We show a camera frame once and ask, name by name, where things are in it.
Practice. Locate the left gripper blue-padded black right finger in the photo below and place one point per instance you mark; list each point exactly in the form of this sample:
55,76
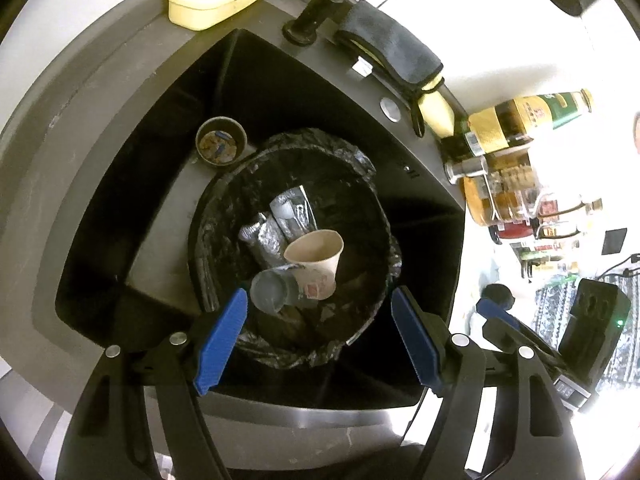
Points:
531,437

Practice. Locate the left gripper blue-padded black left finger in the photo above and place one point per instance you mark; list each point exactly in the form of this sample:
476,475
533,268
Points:
109,435

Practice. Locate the clear plastic cup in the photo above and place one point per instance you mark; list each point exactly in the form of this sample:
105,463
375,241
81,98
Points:
273,289

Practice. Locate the brown paper cup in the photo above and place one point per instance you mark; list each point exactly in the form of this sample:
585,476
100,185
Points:
316,255

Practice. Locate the silver foil bag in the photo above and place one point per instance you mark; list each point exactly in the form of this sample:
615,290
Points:
289,217

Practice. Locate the black lined trash bin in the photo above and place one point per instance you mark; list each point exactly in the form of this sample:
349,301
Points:
339,181

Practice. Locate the black power adapter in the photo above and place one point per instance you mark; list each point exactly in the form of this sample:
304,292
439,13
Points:
597,318

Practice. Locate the blue woven mat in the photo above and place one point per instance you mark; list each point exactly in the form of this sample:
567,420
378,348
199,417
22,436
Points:
553,310

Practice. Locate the dark soy sauce jug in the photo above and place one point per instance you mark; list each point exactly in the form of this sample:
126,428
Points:
550,223

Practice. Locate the large cooking oil jug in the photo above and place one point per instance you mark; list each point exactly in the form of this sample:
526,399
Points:
508,193

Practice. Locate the small cup in sink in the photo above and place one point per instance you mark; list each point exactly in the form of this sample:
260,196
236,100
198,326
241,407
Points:
221,141

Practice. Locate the yellow sponge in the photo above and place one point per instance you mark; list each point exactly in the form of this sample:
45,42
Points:
436,111

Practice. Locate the grey dish cloth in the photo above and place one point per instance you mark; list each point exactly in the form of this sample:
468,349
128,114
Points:
411,67

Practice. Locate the black sink faucet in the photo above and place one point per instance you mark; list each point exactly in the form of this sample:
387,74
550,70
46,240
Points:
303,30

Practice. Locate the black wall socket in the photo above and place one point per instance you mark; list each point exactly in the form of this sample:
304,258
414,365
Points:
613,241

